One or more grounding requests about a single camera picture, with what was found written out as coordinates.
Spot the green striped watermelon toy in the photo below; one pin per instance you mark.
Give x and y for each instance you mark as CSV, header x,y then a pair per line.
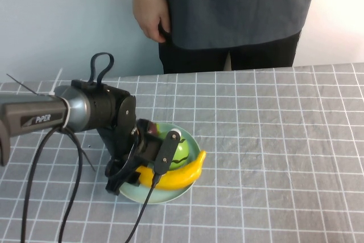
x,y
180,152

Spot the person's grey blue shirt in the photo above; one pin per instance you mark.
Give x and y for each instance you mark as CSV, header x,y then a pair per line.
x,y
233,4

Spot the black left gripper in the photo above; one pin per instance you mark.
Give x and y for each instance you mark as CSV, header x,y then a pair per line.
x,y
145,149

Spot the yellow toy banana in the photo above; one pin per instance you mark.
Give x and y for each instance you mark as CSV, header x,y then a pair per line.
x,y
182,177

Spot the grey checkered tablecloth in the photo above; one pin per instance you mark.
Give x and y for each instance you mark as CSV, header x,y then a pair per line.
x,y
270,154

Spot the pale green round plate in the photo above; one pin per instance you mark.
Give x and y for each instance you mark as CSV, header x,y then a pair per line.
x,y
170,196

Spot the person's right hand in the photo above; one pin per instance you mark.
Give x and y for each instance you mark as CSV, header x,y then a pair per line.
x,y
150,12

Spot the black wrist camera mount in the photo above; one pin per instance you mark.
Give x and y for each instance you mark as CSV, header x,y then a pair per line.
x,y
167,152

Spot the black zip tie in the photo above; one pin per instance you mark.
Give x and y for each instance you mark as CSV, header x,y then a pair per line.
x,y
82,152
22,85

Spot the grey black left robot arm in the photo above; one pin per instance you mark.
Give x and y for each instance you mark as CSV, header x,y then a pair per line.
x,y
42,112

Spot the white zip tie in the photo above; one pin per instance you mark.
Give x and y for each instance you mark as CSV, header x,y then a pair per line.
x,y
66,112

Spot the person's black trousers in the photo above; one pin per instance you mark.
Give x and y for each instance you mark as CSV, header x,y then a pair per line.
x,y
256,58

